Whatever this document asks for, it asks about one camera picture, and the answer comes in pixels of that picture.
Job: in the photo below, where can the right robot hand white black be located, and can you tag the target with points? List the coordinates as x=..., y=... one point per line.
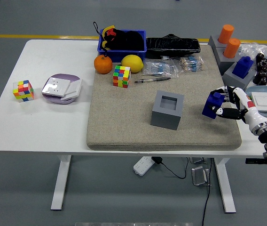
x=248, y=106

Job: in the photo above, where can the blue square seal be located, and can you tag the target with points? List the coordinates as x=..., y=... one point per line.
x=209, y=103
x=241, y=68

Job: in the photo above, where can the grey cube seal holder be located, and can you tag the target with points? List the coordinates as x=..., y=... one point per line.
x=230, y=77
x=214, y=41
x=219, y=57
x=164, y=120

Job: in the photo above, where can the orange cylinder seal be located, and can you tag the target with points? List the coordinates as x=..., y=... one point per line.
x=231, y=48
x=226, y=34

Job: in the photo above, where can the light blue plate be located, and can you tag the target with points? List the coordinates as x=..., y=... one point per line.
x=265, y=89

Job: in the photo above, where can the dark brown cylinder pieces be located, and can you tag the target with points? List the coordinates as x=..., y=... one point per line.
x=262, y=70

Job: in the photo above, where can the black table control panel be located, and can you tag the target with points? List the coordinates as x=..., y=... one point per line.
x=253, y=161

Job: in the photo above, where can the crumpled clear plastic bag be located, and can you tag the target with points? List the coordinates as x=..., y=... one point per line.
x=253, y=48

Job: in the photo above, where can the bag of tan resistors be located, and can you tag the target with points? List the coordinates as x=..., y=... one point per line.
x=191, y=64

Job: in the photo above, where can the white table leg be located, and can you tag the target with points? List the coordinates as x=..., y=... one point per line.
x=61, y=183
x=224, y=188

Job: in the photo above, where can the bag of blue resistors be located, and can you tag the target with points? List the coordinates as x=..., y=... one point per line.
x=159, y=68

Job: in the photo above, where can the black plastic-wrapped long object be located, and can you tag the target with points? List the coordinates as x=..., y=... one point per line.
x=171, y=46

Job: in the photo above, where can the clear ballpoint pen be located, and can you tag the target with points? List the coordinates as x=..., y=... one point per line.
x=152, y=80

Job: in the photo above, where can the white power strip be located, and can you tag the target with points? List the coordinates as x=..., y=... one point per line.
x=143, y=166

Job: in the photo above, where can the yellow lemon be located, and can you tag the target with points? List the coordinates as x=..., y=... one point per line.
x=132, y=63

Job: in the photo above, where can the grey-brown mat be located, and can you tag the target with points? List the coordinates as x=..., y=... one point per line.
x=124, y=117

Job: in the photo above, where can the black-edged puzzle cube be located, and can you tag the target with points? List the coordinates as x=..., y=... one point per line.
x=121, y=76

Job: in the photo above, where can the blue plastic bin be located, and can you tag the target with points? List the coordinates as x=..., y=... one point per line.
x=121, y=55

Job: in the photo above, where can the black pouch with yellow trim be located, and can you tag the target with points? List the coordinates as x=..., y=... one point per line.
x=126, y=41

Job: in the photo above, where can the orange fruit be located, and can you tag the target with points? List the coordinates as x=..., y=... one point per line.
x=103, y=64

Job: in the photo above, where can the purple plate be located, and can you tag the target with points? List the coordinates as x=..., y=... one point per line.
x=65, y=76

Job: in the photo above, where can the white-edged puzzle cube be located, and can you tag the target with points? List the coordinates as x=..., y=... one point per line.
x=23, y=91

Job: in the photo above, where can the white wall switch panel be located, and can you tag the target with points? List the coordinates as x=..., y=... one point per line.
x=73, y=88
x=265, y=101

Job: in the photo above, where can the small metal bracket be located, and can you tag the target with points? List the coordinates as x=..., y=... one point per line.
x=197, y=160

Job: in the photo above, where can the large metal bracket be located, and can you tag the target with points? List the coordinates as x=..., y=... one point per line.
x=199, y=176

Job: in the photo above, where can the white wall socket panel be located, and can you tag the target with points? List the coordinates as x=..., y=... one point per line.
x=54, y=87

